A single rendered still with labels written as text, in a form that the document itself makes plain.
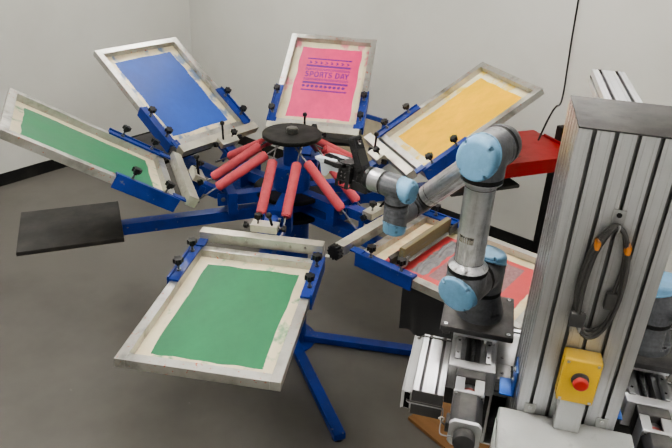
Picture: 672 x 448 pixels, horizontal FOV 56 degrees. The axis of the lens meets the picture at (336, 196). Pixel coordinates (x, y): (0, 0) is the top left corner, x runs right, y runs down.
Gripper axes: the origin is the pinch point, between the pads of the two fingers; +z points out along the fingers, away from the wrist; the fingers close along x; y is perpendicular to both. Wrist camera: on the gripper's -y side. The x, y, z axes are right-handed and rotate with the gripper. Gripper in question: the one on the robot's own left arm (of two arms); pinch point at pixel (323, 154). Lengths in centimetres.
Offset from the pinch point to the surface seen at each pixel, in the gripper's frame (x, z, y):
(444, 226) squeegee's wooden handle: 101, 0, 50
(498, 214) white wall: 297, 48, 106
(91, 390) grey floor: 0, 135, 169
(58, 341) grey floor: 9, 185, 167
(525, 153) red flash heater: 201, 5, 30
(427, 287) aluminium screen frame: 59, -18, 61
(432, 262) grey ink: 82, -7, 61
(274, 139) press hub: 70, 86, 26
